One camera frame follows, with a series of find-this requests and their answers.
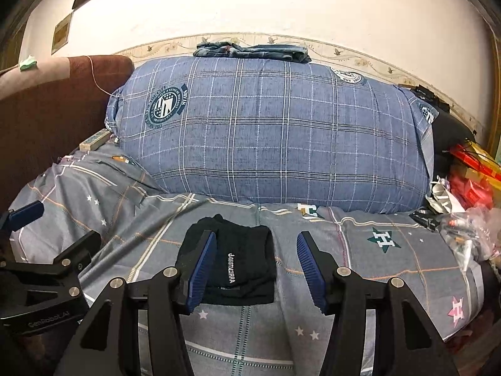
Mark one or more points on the clear plastic bag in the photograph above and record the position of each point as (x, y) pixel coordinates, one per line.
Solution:
(469, 235)

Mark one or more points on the black pants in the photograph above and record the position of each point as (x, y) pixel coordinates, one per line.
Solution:
(242, 266)

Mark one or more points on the white and black wrapper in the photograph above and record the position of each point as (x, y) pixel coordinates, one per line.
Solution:
(444, 196)

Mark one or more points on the small gold framed plaque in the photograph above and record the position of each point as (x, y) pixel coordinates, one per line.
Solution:
(62, 33)

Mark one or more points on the green crumpled cloth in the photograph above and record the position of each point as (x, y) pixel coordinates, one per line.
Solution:
(28, 64)

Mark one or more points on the brown velvet headboard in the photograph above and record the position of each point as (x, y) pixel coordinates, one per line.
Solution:
(47, 125)

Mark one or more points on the grey star print bed sheet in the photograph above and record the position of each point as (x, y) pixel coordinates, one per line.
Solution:
(372, 282)

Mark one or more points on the white power strip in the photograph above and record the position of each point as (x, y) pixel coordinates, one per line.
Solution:
(94, 140)

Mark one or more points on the small black packet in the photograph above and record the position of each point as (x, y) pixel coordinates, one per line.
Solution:
(424, 218)

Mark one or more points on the blue plaid quilt bundle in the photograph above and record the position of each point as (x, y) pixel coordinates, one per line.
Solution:
(274, 137)

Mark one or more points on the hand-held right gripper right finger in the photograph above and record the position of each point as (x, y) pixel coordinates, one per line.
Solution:
(309, 266)

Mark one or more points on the red and yellow packets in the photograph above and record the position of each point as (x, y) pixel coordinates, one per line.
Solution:
(473, 180)

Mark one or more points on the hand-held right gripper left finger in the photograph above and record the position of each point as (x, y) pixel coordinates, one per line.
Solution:
(203, 266)

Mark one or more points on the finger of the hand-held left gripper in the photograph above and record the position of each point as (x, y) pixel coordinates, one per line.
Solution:
(58, 262)
(25, 215)

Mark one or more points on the black bag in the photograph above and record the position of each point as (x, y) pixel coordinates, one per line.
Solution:
(450, 133)

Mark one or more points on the folded blue jeans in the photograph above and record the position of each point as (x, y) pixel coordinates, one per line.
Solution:
(254, 51)

